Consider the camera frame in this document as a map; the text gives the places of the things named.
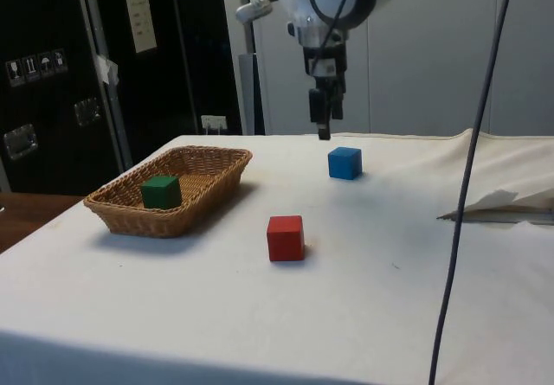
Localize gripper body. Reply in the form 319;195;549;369
302;43;349;80

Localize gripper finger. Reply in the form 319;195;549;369
307;78;332;141
331;78;347;120

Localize green block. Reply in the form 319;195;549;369
140;175;182;209

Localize wicker basket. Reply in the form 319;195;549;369
83;144;254;239

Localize blue block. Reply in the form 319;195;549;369
327;146;363;181

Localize grey pole fixture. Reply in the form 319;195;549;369
235;0;280;136

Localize pale lockers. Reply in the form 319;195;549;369
220;0;554;138

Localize red block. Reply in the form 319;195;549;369
266;215;305;262

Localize black cabinet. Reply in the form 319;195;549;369
0;0;243;196

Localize black cable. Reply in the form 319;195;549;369
427;0;519;385
312;0;359;64

